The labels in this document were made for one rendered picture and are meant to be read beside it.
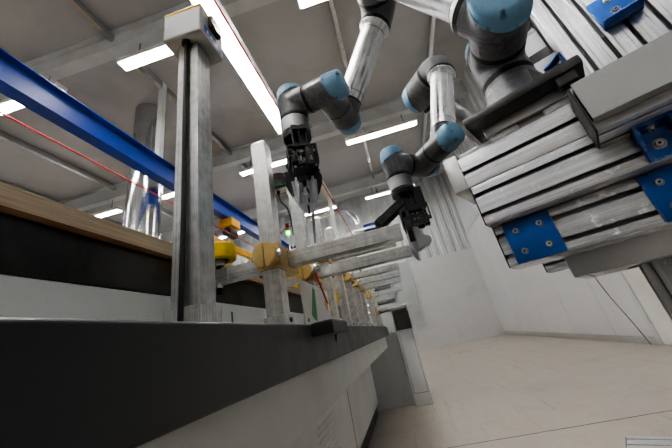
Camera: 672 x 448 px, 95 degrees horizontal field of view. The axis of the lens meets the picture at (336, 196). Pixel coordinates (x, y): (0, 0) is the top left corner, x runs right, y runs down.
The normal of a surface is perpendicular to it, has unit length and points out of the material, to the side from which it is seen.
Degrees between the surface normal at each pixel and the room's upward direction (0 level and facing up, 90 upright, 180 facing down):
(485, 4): 97
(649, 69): 90
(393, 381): 90
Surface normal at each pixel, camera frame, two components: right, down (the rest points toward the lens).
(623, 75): -0.66, -0.20
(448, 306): -0.22, -0.38
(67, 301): 0.96, -0.26
